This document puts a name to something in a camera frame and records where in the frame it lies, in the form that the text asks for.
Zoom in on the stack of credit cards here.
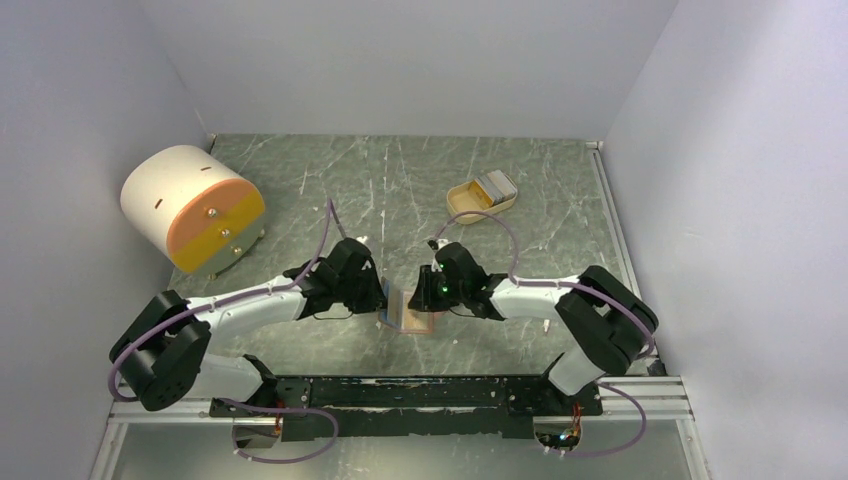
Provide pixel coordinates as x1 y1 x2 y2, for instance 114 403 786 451
468 170 518 208

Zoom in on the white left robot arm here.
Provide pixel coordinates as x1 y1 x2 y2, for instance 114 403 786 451
108 237 387 416

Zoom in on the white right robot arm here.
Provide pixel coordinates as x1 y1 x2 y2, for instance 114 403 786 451
407 241 659 414

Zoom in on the beige oval tray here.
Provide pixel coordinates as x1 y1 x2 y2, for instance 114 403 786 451
446 181 518 225

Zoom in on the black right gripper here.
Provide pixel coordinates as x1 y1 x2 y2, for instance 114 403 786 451
408 264 468 312

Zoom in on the tan leather card holder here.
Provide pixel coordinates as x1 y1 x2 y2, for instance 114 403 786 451
377 277 434 334

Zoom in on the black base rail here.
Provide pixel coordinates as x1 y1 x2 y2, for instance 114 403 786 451
209 368 602 442

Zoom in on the white cylindrical drawer unit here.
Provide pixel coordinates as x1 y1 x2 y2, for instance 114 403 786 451
120 145 266 277

